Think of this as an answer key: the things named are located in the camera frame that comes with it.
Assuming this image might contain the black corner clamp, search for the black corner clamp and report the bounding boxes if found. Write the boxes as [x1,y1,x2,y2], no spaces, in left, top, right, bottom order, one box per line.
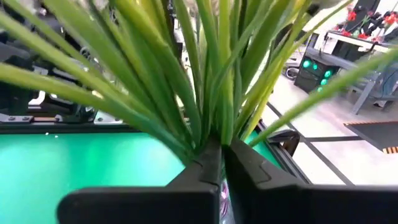
[266,128,302,157]

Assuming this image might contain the white artificial flower bunch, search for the white artificial flower bunch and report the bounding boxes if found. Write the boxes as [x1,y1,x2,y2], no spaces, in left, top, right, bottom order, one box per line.
[0,0,398,166]

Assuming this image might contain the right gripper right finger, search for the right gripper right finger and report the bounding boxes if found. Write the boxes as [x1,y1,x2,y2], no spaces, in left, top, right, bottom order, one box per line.
[223,138,398,224]

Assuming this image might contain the black computer tower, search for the black computer tower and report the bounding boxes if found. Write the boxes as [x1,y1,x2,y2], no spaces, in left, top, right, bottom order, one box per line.
[293,50,342,95]

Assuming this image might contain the grey background table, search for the grey background table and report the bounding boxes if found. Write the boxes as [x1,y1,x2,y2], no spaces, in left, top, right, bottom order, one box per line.
[305,30,398,116]

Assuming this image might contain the purple glass vase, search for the purple glass vase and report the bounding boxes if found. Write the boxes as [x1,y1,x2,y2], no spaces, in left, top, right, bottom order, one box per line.
[220,177,231,224]

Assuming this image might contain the green table mat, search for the green table mat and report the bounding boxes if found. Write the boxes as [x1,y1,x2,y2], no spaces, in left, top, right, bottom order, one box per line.
[0,129,282,224]

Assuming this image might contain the black hazard striped floor mat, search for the black hazard striped floor mat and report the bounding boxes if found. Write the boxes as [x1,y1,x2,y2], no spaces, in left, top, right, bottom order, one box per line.
[343,120,398,156]

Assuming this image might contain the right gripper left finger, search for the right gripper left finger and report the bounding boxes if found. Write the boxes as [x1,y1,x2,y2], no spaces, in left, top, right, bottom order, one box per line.
[57,139,223,224]

